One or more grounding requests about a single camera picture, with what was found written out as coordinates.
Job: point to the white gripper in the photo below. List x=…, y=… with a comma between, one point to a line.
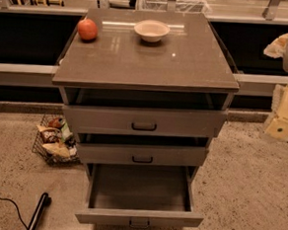
x=279, y=101

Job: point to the grey bottom drawer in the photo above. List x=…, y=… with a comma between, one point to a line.
x=140, y=196

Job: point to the grey drawer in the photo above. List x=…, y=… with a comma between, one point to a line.
x=145, y=150
x=165, y=122
x=140, y=196

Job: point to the grey top drawer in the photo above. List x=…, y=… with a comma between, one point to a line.
x=165, y=122

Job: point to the grey middle drawer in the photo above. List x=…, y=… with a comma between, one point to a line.
x=145, y=150

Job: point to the grey drawer cabinet with countertop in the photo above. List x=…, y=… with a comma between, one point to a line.
x=185, y=70

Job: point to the clear plastic bin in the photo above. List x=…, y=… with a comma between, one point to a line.
x=179, y=6

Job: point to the white bowl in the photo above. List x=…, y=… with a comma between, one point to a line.
x=151, y=31

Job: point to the red apple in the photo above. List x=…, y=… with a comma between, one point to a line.
x=87, y=29

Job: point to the snack bags in basket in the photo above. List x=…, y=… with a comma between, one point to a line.
x=56, y=138

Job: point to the black bar on floor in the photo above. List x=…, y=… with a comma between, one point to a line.
x=44, y=201

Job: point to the black wire basket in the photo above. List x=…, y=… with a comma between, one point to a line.
x=50, y=160

